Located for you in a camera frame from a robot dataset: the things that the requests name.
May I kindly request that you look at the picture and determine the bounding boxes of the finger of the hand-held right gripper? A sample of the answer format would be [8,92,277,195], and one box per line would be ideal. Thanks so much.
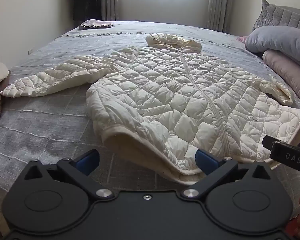
[262,135,300,176]

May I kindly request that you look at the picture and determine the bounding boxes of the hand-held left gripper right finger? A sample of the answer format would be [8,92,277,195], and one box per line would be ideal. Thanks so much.
[181,149,273,201]

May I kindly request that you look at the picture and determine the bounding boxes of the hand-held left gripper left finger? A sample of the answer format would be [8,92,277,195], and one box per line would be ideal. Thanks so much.
[24,149,115,201]

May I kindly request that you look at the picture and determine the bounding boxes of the white quilted jacket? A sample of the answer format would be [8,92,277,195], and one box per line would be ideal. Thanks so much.
[0,33,300,186]

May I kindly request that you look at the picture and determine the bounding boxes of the dark hanging clothes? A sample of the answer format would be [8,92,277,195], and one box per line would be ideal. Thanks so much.
[70,0,103,23]

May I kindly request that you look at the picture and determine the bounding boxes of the bed with grey bedspread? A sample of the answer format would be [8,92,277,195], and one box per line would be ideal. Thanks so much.
[0,20,300,213]

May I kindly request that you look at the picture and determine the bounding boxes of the folded pale pink blanket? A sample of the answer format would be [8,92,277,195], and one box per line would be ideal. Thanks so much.
[262,49,300,111]

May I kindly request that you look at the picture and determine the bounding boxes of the folded blue-grey blanket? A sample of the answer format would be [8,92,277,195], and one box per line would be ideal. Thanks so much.
[245,26,300,61]

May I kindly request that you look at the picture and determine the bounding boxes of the folded grey cloth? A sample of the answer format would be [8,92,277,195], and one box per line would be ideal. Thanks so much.
[79,19,115,30]

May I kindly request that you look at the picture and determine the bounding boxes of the grey quilted headboard cushion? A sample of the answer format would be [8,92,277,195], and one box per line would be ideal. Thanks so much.
[252,0,300,33]

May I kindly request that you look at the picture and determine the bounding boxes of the grey curtain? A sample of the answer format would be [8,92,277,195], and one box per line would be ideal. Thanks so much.
[206,0,237,33]
[100,0,122,22]

